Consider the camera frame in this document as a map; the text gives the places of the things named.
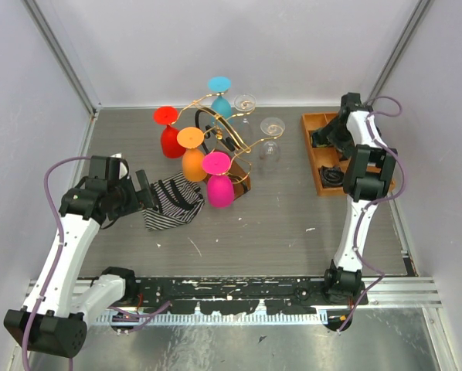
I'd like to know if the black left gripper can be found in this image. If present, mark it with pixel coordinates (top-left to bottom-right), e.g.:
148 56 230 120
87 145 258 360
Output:
109 168 158 220

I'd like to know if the wooden compartment tray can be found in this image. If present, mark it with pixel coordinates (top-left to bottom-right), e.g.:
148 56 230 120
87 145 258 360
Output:
301 110 397 202

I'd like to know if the striped black white cloth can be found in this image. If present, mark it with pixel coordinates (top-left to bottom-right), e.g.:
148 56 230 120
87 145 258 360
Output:
142 171 205 231

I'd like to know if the clear wine glass front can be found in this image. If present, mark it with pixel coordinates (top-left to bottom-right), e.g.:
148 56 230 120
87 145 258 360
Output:
259 117 285 172

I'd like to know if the clear wine glass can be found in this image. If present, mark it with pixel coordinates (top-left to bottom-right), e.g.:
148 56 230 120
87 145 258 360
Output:
234 94 256 140
259 117 285 172

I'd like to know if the gold wire wine glass rack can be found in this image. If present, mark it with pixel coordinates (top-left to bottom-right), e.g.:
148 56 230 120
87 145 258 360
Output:
175 93 266 201

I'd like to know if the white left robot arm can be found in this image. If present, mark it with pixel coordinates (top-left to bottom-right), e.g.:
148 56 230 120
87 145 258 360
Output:
4 155 155 358

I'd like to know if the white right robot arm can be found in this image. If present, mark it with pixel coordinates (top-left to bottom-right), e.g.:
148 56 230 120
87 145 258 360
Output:
310 93 397 305

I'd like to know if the orange wine glass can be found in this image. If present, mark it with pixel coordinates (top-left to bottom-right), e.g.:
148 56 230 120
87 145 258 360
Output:
177 127 207 182

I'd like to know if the pink wine glass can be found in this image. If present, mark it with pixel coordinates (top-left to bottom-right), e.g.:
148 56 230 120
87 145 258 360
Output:
202 151 234 208

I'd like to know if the red wine glass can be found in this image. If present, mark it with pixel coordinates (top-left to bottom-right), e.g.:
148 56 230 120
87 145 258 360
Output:
153 106 185 158

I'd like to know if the blue wine glass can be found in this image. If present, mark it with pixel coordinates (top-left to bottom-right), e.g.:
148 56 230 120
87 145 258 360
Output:
208 77 233 118

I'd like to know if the dark rolled fabric front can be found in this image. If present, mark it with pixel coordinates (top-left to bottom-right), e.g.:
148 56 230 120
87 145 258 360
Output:
319 166 345 188

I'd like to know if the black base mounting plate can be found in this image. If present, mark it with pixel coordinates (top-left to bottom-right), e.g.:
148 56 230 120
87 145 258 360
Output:
114 276 356 315

